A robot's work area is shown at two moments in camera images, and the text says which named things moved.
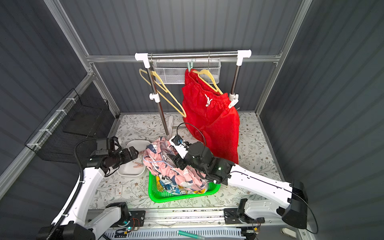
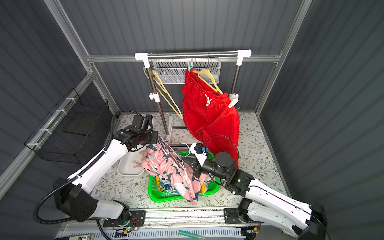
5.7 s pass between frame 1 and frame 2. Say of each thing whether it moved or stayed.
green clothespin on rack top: stayed
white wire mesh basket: stayed
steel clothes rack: stayed
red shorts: stayed
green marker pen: stayed
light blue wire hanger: moved
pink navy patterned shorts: moved
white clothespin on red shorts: stayed
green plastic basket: stayed
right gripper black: moved
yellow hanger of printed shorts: moved
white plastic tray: stayed
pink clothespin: stayed
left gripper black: moved
